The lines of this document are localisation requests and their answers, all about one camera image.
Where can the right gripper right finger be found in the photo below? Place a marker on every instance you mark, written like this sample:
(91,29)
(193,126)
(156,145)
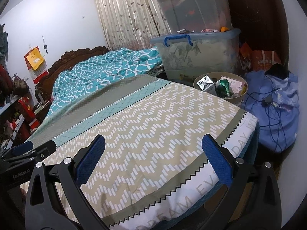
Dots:
(263,207)

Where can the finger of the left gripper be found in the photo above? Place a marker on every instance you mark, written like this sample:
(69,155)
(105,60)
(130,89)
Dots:
(17,150)
(36,154)

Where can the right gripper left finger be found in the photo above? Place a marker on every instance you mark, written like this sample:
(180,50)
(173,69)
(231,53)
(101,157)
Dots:
(44,209)

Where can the pink yellow box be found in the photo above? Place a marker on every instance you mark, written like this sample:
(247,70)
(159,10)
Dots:
(236,86)

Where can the green soda can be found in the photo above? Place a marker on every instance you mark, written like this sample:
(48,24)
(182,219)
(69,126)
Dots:
(222,89)

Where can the blue white milk carton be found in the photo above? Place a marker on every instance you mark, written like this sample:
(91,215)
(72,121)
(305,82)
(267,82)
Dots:
(207,84)

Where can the tan round trash bin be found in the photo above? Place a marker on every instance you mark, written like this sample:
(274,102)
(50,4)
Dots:
(235,99)

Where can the grey storage shelf unit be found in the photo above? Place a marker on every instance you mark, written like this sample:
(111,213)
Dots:
(12,122)

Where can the dark carved wooden headboard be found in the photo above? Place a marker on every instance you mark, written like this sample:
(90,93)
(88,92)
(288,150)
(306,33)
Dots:
(43,89)

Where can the hanging keys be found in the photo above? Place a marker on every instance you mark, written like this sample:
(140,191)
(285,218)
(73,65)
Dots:
(45,45)

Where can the blue cloth bag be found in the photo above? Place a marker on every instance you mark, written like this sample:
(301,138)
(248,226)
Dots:
(275,103)

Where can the teal patterned quilt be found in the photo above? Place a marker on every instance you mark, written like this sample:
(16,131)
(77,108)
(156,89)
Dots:
(97,72)

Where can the red orange bag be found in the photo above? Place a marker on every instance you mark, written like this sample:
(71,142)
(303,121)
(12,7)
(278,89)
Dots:
(256,60)

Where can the lower clear storage bin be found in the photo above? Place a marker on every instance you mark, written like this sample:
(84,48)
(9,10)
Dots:
(187,56)

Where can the clear storage bin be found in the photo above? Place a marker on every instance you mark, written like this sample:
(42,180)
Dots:
(196,15)
(187,56)

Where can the leaf print curtain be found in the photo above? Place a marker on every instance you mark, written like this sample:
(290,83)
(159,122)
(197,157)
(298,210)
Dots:
(131,23)

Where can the upper clear storage bin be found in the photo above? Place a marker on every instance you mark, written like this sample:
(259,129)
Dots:
(196,15)

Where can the red yellow wall calendar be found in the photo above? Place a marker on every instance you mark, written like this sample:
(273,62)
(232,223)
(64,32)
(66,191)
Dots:
(36,64)

